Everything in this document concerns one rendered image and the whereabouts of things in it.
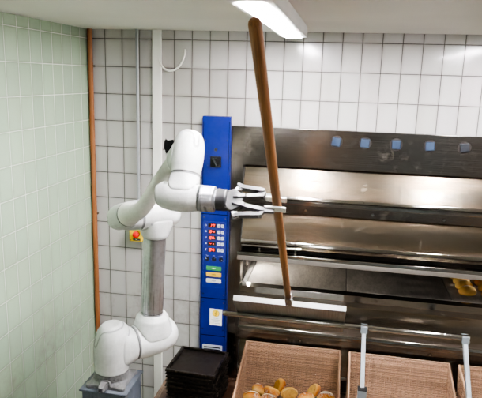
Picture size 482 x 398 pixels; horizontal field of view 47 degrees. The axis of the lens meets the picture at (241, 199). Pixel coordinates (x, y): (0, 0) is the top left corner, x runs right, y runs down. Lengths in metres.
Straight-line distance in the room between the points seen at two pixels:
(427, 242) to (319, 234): 0.57
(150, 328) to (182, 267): 0.79
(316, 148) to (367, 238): 0.56
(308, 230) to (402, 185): 0.56
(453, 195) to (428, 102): 0.51
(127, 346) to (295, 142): 1.36
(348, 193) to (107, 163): 1.38
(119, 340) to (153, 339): 0.16
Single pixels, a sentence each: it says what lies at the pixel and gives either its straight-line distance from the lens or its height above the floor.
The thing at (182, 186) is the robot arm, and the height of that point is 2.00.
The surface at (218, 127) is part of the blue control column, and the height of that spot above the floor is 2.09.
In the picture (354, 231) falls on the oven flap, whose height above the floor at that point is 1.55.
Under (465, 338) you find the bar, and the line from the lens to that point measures 2.97.
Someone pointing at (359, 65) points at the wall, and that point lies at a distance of 3.02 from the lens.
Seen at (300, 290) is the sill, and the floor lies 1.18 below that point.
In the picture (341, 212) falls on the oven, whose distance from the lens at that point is 3.10.
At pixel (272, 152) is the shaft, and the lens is 1.57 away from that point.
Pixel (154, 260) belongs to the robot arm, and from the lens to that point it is 2.51.
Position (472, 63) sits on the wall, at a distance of 3.08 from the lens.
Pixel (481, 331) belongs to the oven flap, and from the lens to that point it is 3.41.
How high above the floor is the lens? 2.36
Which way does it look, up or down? 12 degrees down
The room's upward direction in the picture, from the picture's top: 2 degrees clockwise
